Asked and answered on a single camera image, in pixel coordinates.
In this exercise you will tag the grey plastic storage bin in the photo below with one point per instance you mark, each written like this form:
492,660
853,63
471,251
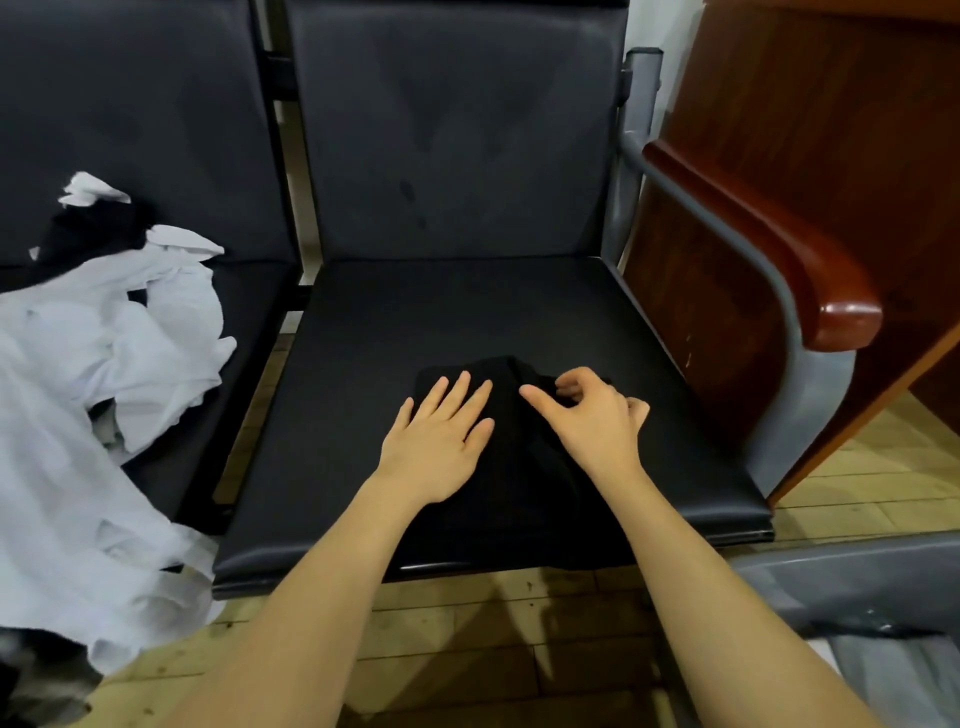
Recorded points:
855,578

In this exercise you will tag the person's left hand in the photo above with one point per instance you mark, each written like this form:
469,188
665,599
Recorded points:
438,447

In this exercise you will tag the person's left forearm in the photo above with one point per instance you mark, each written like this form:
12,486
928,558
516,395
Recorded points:
293,630

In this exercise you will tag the person's right forearm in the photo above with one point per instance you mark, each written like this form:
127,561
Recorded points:
735,623

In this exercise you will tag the brown wooden desk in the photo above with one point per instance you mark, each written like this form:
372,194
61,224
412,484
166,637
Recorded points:
825,135

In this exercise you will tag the grey t-shirt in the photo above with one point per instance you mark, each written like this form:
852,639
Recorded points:
900,683

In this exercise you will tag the white t-shirt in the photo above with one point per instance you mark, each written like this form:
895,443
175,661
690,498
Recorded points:
824,654

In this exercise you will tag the person's right hand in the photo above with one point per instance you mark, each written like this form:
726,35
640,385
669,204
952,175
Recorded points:
594,428

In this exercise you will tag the black garment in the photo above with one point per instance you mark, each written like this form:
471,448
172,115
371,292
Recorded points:
518,495

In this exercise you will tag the brown wooden bench armrest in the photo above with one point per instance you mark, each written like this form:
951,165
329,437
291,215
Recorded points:
780,248

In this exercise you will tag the black leather bench seat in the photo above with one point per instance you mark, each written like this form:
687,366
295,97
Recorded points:
135,105
450,150

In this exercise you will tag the pile of clothes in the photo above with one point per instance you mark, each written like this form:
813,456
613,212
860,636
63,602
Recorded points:
90,420

